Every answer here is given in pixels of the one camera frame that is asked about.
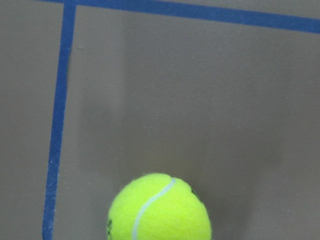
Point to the tennis ball with Roland Garros print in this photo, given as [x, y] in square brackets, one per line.
[158, 206]

